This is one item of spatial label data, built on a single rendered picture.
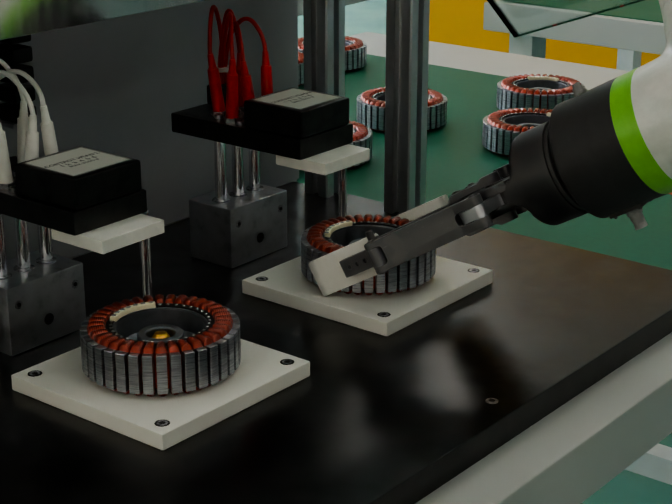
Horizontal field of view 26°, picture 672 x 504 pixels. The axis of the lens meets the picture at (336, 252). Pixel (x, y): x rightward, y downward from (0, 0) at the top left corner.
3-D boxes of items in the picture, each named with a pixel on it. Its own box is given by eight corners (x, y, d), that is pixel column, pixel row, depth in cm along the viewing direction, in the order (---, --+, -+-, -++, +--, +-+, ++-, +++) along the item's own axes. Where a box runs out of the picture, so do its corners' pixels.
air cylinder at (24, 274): (88, 327, 114) (84, 260, 112) (12, 357, 108) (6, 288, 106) (44, 312, 117) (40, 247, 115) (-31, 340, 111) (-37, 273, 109)
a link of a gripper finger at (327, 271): (394, 266, 113) (389, 269, 112) (327, 294, 117) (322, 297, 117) (378, 232, 113) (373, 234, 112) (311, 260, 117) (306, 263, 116)
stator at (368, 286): (458, 266, 123) (459, 224, 122) (394, 308, 114) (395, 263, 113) (344, 243, 129) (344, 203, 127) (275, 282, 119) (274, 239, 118)
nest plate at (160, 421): (310, 376, 105) (310, 360, 105) (163, 451, 94) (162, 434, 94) (162, 326, 114) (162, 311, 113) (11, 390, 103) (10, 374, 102)
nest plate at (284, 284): (493, 283, 123) (493, 269, 122) (386, 337, 112) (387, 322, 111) (352, 246, 132) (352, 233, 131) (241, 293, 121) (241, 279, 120)
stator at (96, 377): (273, 365, 104) (272, 317, 102) (153, 416, 96) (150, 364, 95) (169, 324, 111) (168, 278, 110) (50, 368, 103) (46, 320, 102)
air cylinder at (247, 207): (288, 247, 131) (288, 188, 130) (232, 269, 126) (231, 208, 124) (246, 235, 134) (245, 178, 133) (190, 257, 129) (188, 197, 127)
